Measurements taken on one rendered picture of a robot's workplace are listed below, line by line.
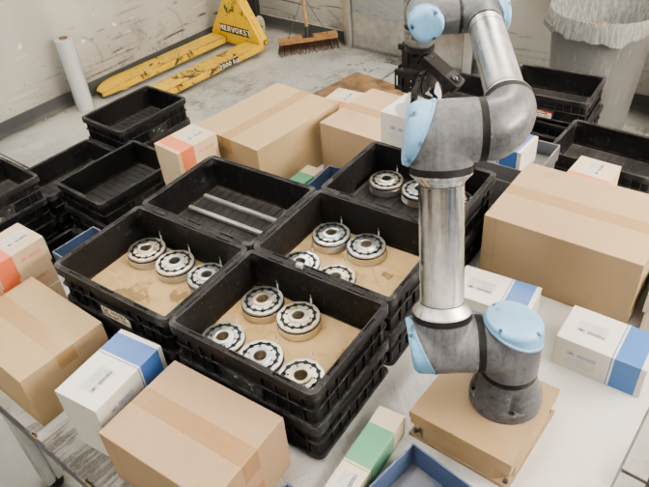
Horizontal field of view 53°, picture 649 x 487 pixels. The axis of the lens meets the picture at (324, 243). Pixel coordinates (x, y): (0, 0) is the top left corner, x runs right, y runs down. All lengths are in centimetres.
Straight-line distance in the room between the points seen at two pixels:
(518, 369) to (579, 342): 31
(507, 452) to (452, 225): 47
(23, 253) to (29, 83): 298
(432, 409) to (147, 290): 78
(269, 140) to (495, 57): 99
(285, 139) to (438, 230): 105
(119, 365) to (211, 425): 27
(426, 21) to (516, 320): 65
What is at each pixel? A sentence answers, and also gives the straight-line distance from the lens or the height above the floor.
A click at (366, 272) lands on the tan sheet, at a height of 83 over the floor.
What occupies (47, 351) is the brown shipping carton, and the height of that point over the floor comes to 86.
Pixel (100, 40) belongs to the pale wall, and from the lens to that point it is 501.
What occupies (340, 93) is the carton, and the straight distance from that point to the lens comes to 251.
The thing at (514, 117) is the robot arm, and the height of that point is 138.
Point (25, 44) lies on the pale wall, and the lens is 472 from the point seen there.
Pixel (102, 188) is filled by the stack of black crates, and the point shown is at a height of 49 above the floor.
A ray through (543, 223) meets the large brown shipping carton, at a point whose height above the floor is 90.
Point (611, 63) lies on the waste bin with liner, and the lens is 375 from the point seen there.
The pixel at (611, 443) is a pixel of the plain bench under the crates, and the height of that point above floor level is 70.
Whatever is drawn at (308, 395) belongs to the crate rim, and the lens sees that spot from 128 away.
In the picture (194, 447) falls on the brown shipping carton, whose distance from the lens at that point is 134.
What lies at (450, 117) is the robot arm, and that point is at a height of 139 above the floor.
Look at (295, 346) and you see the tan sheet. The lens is 150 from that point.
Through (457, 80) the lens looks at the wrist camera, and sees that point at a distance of 164.
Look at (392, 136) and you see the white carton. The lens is 174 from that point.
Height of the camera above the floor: 193
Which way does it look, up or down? 38 degrees down
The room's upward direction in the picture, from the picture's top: 5 degrees counter-clockwise
